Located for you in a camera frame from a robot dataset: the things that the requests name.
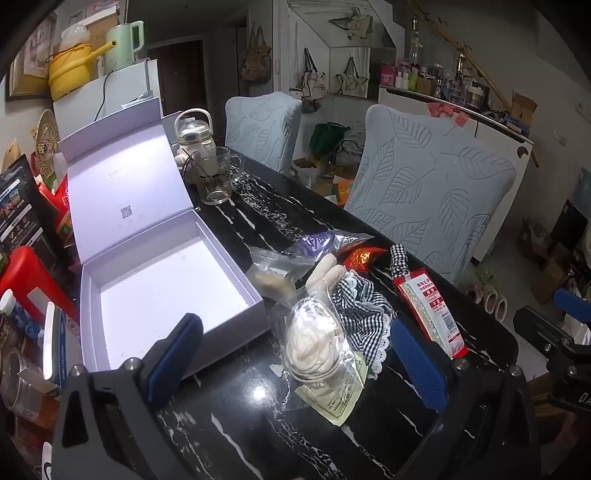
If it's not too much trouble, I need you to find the lavender gift box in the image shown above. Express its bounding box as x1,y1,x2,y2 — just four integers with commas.
56,111,271,374

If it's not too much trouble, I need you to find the framed picture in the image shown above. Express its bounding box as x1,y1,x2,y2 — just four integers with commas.
6,14,58,102

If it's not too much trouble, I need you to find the white bottle blue label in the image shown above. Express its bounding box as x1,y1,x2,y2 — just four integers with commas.
0,290,28,335

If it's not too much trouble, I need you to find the open cardboard box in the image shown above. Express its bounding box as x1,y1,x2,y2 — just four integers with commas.
510,91,539,123

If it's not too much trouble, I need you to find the green snack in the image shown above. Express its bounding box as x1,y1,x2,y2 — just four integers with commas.
269,295,370,425

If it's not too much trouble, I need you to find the white water bottle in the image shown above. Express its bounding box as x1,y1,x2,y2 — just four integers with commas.
174,108,217,158

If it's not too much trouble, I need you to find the green bag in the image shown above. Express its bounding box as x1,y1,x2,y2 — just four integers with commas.
309,122,352,153

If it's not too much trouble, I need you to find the yellow pot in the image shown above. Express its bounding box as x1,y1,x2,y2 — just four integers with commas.
47,41,116,101

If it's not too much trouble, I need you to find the row of cosmetic bottles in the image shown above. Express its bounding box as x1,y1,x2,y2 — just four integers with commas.
381,51,490,104

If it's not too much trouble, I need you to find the long red snack packet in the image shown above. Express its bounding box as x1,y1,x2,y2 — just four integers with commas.
392,272,469,361

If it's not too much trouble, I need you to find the pink bow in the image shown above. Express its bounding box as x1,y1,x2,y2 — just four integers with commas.
427,102,469,127

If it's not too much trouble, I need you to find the white blue box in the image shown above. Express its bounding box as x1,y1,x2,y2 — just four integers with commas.
42,302,81,391

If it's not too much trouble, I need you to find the clear zip bag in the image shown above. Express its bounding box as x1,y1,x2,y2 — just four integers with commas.
245,247,317,298

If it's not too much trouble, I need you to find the white fridge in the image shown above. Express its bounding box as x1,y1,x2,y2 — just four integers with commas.
52,59,162,139

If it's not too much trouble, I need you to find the small red orange packet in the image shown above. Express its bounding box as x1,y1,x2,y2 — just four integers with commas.
344,246,386,271

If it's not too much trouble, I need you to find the red plastic container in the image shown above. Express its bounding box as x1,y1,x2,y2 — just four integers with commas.
0,247,77,324

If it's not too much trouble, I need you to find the red carton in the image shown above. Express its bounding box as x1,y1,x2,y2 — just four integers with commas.
38,178,70,222

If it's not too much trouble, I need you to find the white printed tote bag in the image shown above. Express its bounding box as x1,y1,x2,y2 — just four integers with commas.
300,48,331,100
336,58,370,99

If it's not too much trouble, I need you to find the black cable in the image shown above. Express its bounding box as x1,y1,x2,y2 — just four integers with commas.
95,71,112,121

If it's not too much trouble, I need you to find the chair with leaf-pattern cover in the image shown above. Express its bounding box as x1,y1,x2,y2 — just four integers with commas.
344,104,517,284
225,91,303,174

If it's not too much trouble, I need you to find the bamboo stick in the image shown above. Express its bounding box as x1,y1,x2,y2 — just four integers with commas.
416,0,541,167

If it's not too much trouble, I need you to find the green electric kettle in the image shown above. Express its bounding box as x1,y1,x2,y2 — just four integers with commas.
104,21,145,75

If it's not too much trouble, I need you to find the clear plastic jar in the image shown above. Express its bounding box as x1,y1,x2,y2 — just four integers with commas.
0,348,61,421

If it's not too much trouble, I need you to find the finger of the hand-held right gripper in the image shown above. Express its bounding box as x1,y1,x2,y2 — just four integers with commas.
513,307,580,356
554,288,591,321

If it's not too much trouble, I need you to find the gingham dress plush doll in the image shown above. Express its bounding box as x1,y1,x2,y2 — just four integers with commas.
305,256,395,377

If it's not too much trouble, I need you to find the black snack bag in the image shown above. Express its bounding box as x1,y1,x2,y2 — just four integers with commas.
0,157,56,273

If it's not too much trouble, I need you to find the orange bag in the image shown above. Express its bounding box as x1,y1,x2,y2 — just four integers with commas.
335,180,358,206

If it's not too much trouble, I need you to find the brown door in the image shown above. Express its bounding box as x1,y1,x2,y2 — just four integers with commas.
148,39,208,114

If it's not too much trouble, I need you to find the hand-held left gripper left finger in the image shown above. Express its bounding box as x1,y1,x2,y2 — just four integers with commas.
48,313,213,480

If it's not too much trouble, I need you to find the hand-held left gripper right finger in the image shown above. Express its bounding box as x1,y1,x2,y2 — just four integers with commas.
390,318,543,480

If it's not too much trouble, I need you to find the brown patterned tote bag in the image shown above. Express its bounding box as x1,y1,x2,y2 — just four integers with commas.
241,25,272,84

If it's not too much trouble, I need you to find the glass mug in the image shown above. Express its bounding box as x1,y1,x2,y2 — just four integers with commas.
196,146,244,206

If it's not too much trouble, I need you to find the black white patterned scrunchie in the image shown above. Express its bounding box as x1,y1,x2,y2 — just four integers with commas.
389,244,411,282

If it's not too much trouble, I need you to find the silver purple snack packet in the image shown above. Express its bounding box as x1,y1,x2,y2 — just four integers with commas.
284,231,375,259

